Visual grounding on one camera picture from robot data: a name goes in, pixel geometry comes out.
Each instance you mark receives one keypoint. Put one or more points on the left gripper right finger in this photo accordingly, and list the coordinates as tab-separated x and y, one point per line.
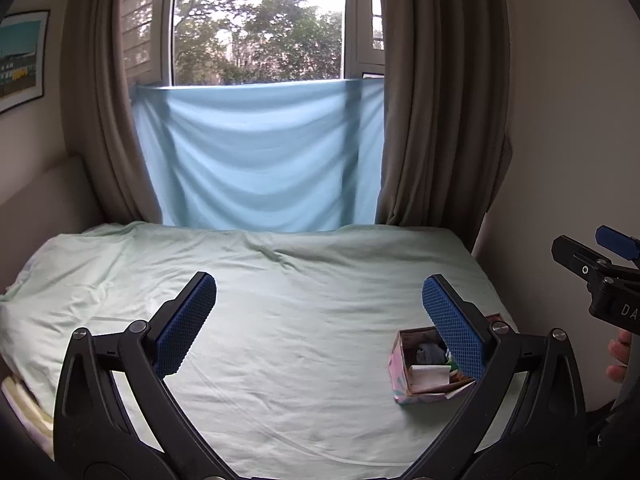
517	421

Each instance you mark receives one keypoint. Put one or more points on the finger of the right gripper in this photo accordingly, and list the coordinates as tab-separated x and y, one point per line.
625	246
581	260

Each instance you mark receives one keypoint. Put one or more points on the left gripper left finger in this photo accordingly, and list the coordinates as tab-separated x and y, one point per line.
114	417

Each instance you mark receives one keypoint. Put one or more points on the white waffle cloth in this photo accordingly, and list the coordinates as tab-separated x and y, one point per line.
425	378

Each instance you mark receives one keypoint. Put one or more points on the green wet wipes pack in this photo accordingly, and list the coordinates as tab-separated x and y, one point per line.
454	368

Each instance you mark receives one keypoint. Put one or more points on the person right hand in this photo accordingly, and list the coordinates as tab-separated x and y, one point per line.
619	350

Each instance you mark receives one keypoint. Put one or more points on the grey rolled sock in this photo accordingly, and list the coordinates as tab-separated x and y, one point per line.
430	353

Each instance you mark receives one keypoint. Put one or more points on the cardboard storage box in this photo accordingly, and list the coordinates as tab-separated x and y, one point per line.
470	351

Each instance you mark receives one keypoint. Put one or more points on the brown right curtain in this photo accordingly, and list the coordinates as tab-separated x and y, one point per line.
446	94

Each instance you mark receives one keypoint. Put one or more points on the brown curtain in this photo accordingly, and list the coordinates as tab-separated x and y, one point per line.
96	111
446	94

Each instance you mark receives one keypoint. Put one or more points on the pale green bed sheet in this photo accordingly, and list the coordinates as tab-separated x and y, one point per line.
287	379

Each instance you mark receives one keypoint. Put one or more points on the beige bed headboard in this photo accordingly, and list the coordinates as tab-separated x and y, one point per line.
61	201

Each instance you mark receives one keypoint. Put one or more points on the brown left curtain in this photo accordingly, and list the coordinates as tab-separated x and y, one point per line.
96	111

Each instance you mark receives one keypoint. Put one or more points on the light blue window cloth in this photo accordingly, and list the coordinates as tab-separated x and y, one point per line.
301	156

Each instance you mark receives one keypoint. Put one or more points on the framed wall picture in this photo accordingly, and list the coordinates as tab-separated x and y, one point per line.
22	51

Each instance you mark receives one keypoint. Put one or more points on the window frame with glass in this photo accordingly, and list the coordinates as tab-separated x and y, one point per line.
227	42

